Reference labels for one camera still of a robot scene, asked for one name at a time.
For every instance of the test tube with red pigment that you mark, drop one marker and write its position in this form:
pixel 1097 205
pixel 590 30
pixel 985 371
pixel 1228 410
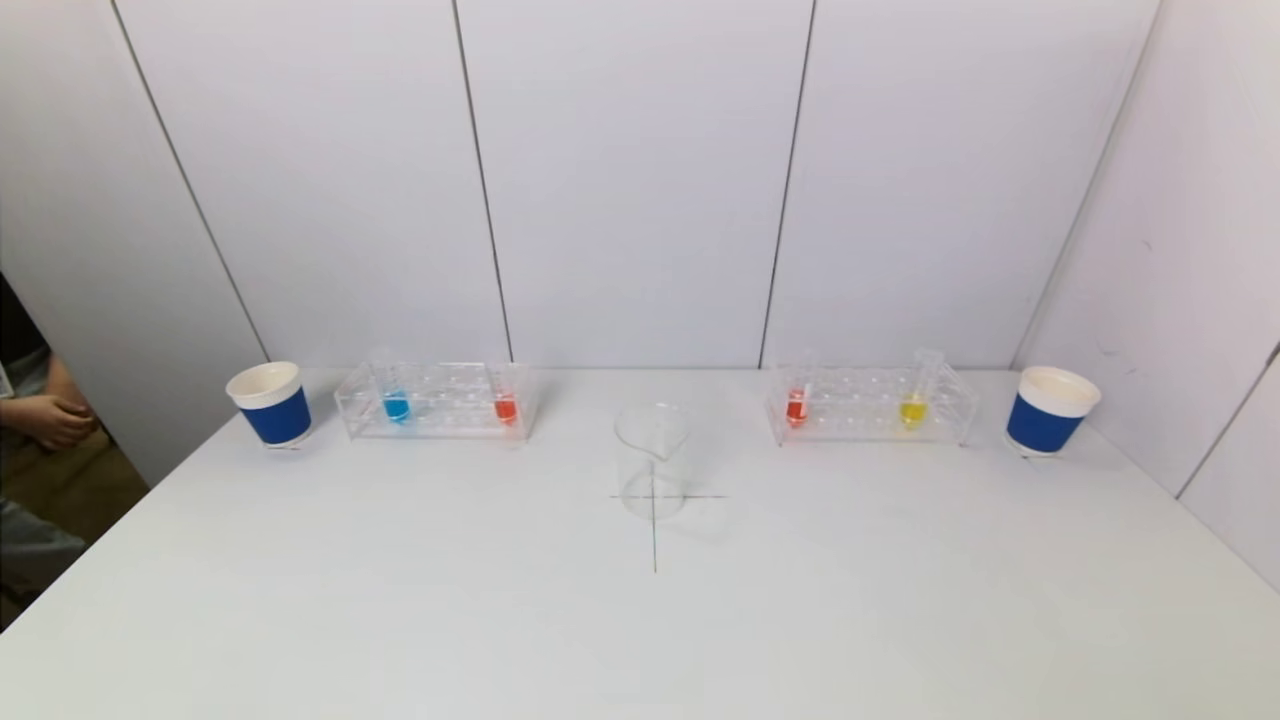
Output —
pixel 796 407
pixel 505 408

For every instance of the bystander bare forearm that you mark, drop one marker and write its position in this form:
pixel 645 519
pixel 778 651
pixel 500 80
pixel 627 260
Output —
pixel 65 380

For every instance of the test tube with blue pigment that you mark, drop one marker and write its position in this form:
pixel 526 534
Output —
pixel 396 407

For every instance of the clear glass beaker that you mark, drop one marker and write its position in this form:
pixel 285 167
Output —
pixel 652 470

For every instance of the blue and white paper cup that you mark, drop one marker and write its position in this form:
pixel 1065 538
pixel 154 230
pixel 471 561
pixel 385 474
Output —
pixel 1040 420
pixel 275 415

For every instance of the bystander bare hand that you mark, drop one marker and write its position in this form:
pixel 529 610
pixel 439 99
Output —
pixel 45 420

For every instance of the clear acrylic test tube rack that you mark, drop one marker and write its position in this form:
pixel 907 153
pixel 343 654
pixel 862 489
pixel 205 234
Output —
pixel 450 415
pixel 860 415

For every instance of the test tube with yellow pigment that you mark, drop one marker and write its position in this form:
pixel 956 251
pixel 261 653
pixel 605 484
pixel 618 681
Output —
pixel 912 410

